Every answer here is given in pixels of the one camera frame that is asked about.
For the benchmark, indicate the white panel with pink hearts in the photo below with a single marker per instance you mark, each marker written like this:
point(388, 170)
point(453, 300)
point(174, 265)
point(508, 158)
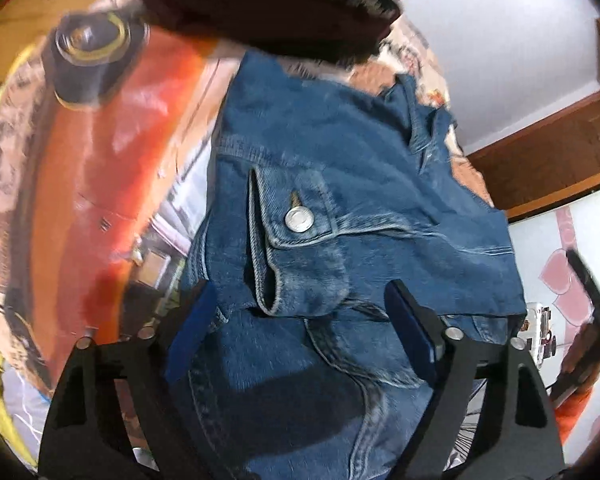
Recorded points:
point(540, 260)

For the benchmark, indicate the blue denim jacket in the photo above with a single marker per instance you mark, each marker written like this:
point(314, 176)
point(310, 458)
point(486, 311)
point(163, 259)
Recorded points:
point(330, 200)

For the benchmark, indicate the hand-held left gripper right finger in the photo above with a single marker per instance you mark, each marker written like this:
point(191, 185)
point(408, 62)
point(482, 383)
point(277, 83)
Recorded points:
point(411, 331)

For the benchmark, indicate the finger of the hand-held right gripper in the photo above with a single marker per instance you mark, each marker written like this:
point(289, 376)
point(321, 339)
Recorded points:
point(586, 280)

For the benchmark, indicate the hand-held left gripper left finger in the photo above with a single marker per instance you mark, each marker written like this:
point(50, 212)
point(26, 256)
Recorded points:
point(192, 332)

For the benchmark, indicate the small white toy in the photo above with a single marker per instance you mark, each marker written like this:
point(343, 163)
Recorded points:
point(539, 327)

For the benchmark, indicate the orange garment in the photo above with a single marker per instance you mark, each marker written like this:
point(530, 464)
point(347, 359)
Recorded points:
point(105, 170)

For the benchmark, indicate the dark maroon garment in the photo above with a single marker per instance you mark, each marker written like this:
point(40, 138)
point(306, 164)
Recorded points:
point(260, 15)

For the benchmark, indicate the printed bed sheet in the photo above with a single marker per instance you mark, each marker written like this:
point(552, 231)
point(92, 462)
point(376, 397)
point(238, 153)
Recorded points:
point(7, 185)

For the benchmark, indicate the person's right forearm orange sleeve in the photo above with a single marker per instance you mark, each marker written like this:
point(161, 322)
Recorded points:
point(575, 402)

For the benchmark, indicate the person's right hand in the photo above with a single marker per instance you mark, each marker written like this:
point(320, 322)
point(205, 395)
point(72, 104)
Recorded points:
point(580, 352)

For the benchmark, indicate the yellow cloth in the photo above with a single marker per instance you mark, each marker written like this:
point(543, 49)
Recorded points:
point(0, 410)

